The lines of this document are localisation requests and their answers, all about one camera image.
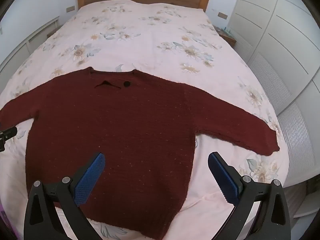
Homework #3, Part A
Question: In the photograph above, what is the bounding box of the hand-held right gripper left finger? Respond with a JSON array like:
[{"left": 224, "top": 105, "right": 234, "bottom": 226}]
[{"left": 24, "top": 152, "right": 106, "bottom": 240}]

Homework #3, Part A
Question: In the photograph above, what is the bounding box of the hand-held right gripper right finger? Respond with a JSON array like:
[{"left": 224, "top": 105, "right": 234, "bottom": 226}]
[{"left": 208, "top": 152, "right": 292, "bottom": 240}]

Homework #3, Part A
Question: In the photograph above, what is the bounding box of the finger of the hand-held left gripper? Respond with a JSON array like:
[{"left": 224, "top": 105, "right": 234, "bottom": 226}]
[{"left": 0, "top": 126, "right": 18, "bottom": 153}]

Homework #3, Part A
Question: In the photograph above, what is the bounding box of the dark red knit sweater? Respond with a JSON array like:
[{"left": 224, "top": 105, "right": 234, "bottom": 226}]
[{"left": 0, "top": 67, "right": 280, "bottom": 240}]

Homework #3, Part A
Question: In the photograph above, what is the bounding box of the white low cabinet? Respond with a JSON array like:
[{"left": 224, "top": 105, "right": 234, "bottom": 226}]
[{"left": 0, "top": 16, "right": 60, "bottom": 68}]

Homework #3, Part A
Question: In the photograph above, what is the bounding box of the wooden nightstand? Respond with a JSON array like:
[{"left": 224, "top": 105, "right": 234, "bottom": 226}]
[{"left": 212, "top": 25, "right": 237, "bottom": 47}]

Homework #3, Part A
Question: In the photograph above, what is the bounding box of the pink floral bed cover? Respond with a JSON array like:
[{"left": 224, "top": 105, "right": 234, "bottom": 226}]
[{"left": 0, "top": 0, "right": 290, "bottom": 240}]

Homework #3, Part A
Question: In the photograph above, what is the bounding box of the white wardrobe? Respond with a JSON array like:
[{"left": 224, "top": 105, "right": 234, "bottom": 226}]
[{"left": 226, "top": 0, "right": 320, "bottom": 188}]

